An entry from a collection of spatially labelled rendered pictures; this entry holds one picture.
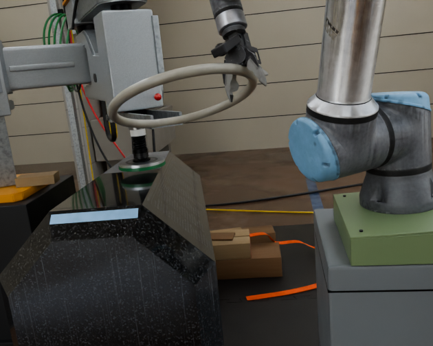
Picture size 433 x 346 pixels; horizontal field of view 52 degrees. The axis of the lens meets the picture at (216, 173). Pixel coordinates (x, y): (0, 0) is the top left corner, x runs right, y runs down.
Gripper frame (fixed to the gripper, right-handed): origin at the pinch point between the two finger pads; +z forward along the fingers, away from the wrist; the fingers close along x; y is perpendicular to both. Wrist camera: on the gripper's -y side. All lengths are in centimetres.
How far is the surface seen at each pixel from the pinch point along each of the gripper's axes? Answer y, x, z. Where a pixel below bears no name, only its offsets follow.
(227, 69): -7.0, -0.1, -6.1
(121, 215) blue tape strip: -5, 59, 22
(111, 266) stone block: -9, 66, 39
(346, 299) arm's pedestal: -15, -19, 58
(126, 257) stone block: -6, 60, 37
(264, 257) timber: 121, 89, 58
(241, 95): 19.4, 13.6, -6.5
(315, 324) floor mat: 92, 51, 92
